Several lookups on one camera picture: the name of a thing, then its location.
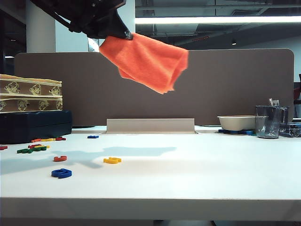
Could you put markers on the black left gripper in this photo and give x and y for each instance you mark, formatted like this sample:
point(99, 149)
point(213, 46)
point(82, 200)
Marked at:
point(94, 18)

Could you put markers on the orange microfiber cloth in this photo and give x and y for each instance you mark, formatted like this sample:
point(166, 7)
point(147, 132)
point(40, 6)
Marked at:
point(145, 63)

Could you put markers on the yellow letter magnet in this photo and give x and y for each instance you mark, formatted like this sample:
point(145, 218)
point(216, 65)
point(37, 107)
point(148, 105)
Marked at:
point(44, 147)
point(48, 139)
point(112, 160)

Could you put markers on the red letter magnet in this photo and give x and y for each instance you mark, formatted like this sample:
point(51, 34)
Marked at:
point(60, 138)
point(60, 158)
point(33, 146)
point(3, 147)

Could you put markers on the green letter magnet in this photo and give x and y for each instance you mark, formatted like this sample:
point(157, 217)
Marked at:
point(23, 150)
point(37, 150)

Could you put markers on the large blue letter magnet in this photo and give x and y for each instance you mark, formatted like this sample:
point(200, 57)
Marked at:
point(61, 173)

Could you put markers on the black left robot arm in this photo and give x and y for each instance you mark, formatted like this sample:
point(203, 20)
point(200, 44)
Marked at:
point(54, 4)

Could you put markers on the small blue letter magnet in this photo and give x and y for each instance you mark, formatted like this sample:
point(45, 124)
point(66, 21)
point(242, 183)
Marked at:
point(92, 136)

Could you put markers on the orange letter magnet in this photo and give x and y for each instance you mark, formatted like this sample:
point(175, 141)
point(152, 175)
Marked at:
point(36, 140)

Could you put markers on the white round column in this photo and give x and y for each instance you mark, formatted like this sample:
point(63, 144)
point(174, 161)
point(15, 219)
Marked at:
point(40, 35)

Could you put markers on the white ceiling light strip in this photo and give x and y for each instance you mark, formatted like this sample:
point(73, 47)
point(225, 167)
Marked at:
point(211, 20)

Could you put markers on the black ceiling spot lamp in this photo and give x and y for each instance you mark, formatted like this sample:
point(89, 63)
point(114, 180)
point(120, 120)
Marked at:
point(233, 43)

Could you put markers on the brown desk divider panel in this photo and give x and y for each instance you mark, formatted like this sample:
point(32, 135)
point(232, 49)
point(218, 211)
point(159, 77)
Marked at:
point(223, 89)

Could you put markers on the dark blue hard case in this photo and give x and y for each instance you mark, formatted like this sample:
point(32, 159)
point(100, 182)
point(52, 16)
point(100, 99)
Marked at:
point(35, 127)

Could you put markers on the white paper bowl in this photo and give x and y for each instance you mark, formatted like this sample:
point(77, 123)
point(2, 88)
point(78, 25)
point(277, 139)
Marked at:
point(236, 122)

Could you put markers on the silver metal clip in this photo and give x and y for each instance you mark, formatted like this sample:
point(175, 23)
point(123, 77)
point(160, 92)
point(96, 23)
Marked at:
point(274, 102)

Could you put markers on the transparent blue plastic cup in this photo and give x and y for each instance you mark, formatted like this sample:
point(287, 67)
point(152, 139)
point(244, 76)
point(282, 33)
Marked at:
point(268, 122)

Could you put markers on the black mesh pen holder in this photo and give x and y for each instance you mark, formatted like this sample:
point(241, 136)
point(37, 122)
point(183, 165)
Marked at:
point(285, 115)

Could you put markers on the red office chair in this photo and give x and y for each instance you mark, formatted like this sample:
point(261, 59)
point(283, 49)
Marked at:
point(298, 91)

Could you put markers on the clear dotted plastic box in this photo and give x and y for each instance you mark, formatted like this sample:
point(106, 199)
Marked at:
point(291, 130)

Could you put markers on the silver wall sign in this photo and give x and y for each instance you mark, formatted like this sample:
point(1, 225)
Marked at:
point(92, 45)

